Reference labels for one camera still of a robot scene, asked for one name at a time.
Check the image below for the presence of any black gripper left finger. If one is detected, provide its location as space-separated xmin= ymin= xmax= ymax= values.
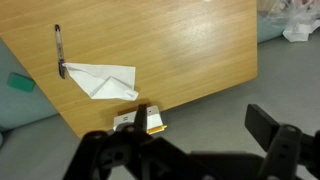
xmin=134 ymin=104 xmax=147 ymax=131

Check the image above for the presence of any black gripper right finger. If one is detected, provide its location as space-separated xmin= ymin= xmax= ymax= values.
xmin=245 ymin=104 xmax=279 ymax=152

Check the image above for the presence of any white cloth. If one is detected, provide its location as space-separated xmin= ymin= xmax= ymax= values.
xmin=63 ymin=63 xmax=139 ymax=101

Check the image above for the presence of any black pen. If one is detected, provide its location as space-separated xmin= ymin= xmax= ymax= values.
xmin=55 ymin=24 xmax=65 ymax=79

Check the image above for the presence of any yellow marker pen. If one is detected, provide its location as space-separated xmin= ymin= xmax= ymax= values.
xmin=147 ymin=125 xmax=167 ymax=135

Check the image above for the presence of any white power strip box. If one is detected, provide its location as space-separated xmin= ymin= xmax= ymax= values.
xmin=113 ymin=105 xmax=167 ymax=134

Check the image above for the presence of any crumpled white plastic bag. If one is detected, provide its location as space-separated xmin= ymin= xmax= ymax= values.
xmin=257 ymin=0 xmax=320 ymax=42

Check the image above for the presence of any green rectangular card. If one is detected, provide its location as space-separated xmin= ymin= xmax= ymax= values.
xmin=7 ymin=73 xmax=36 ymax=92

